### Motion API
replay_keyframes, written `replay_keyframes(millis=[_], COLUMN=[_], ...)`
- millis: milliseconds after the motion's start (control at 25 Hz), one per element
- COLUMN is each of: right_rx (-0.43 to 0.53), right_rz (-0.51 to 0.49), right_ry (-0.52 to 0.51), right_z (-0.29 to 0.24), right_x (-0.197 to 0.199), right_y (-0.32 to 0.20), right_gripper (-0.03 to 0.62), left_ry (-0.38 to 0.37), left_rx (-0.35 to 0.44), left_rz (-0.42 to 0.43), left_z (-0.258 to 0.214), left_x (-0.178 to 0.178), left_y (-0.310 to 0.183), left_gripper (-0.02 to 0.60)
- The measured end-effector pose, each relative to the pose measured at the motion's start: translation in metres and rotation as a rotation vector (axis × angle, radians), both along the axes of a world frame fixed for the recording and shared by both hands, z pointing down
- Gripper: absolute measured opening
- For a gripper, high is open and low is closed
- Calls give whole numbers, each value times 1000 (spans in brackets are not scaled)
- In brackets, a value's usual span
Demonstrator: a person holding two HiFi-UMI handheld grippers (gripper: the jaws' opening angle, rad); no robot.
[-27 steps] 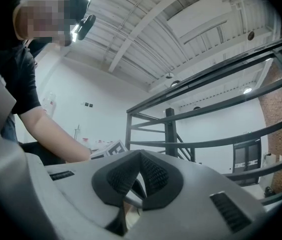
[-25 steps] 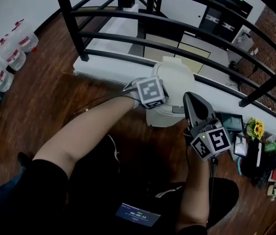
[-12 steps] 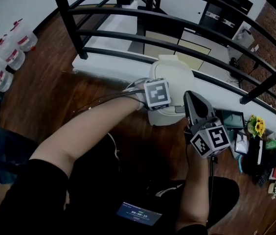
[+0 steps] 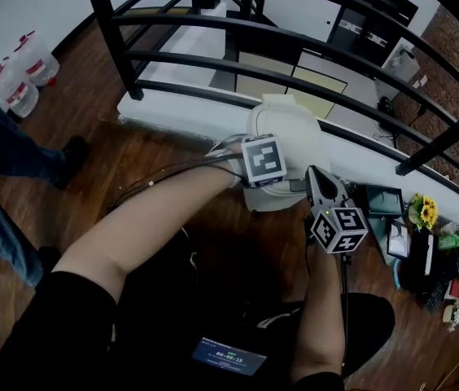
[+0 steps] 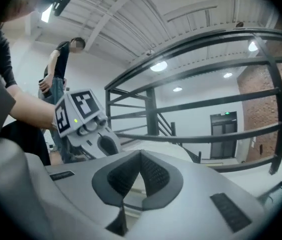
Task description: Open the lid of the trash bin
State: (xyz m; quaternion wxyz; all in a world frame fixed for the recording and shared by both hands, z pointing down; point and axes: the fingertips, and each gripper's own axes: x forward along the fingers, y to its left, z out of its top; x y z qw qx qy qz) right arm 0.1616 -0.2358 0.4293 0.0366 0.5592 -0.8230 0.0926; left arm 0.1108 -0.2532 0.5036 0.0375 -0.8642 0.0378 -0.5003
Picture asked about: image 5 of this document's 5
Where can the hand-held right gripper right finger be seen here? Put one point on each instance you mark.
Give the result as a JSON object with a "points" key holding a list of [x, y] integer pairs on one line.
{"points": [[193, 209]]}

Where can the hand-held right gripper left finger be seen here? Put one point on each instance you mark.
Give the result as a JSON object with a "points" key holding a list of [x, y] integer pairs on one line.
{"points": [[81, 196]]}

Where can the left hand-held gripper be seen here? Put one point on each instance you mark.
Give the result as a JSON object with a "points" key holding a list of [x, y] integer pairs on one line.
{"points": [[81, 104]]}

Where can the person's left forearm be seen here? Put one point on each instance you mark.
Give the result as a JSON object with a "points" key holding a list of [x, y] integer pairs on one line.
{"points": [[31, 111]]}

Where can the person's left leg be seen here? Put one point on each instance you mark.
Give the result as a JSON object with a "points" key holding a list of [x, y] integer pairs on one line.
{"points": [[26, 141]]}

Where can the black double door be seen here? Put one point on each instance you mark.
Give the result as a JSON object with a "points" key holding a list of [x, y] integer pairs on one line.
{"points": [[223, 136]]}

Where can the round ceiling light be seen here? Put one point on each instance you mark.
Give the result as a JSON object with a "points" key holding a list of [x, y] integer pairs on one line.
{"points": [[177, 89], [253, 46], [227, 75], [158, 66]]}

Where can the green exit sign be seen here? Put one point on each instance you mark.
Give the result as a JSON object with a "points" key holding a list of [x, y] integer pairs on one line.
{"points": [[225, 113]]}

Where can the black metal railing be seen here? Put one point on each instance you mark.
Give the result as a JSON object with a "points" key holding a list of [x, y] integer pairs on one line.
{"points": [[281, 139]]}

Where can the rectangular ceiling light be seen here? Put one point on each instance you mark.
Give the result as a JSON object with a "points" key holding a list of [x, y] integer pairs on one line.
{"points": [[46, 14]]}

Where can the person's head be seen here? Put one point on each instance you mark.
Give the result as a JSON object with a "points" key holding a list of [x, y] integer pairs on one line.
{"points": [[23, 6]]}

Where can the black head-mounted camera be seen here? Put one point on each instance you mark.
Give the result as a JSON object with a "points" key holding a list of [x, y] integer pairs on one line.
{"points": [[62, 4]]}

